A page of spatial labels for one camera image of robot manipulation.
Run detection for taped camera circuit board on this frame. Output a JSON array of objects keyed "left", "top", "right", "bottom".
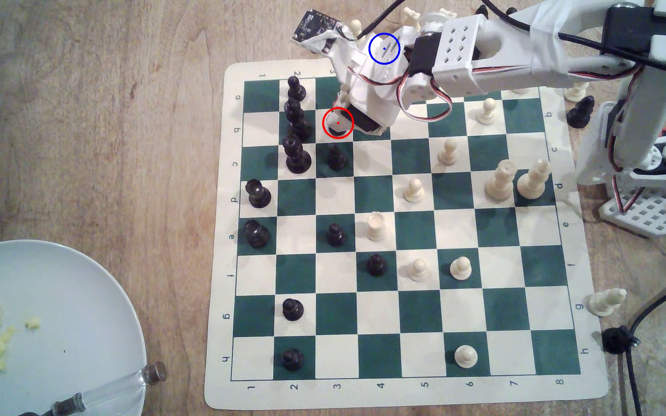
[{"left": 291, "top": 8, "right": 346, "bottom": 57}]

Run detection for black round object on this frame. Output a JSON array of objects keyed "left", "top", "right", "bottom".
[{"left": 602, "top": 326, "right": 638, "bottom": 355}]

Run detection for thick black cable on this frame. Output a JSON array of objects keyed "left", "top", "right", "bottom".
[{"left": 625, "top": 276, "right": 666, "bottom": 416}]

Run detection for black chess knight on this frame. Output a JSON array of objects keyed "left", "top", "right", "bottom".
[{"left": 244, "top": 220, "right": 271, "bottom": 249}]

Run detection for white chess queen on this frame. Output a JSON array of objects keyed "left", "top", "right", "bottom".
[{"left": 485, "top": 159, "right": 518, "bottom": 202}]

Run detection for black chess rook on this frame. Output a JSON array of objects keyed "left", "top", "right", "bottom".
[{"left": 245, "top": 179, "right": 272, "bottom": 209}]

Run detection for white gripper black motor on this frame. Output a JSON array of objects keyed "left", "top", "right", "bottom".
[{"left": 332, "top": 26, "right": 426, "bottom": 139}]

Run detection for tall black chess piece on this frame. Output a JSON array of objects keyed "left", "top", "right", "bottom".
[
  {"left": 283, "top": 134, "right": 312, "bottom": 174},
  {"left": 284, "top": 98, "right": 313, "bottom": 141}
]

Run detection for black camera cable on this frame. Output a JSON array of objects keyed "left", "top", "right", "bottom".
[{"left": 362, "top": 0, "right": 666, "bottom": 82}]

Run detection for pale blue plate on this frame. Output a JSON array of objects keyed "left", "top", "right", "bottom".
[{"left": 0, "top": 240, "right": 148, "bottom": 416}]

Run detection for clear handled utensil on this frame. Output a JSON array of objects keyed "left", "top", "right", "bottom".
[{"left": 18, "top": 361, "right": 168, "bottom": 416}]

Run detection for red white servo wires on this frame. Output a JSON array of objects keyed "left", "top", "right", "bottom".
[{"left": 397, "top": 72, "right": 454, "bottom": 123}]

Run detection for white chess bishop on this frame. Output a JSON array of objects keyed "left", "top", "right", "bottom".
[
  {"left": 586, "top": 288, "right": 627, "bottom": 317},
  {"left": 564, "top": 82, "right": 591, "bottom": 103}
]

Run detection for green white chess mat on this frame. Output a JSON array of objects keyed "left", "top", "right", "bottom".
[{"left": 204, "top": 45, "right": 610, "bottom": 412}]

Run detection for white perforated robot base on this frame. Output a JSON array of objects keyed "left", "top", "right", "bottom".
[{"left": 598, "top": 185, "right": 666, "bottom": 239}]

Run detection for white chess king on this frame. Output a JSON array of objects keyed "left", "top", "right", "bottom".
[{"left": 517, "top": 158, "right": 552, "bottom": 201}]

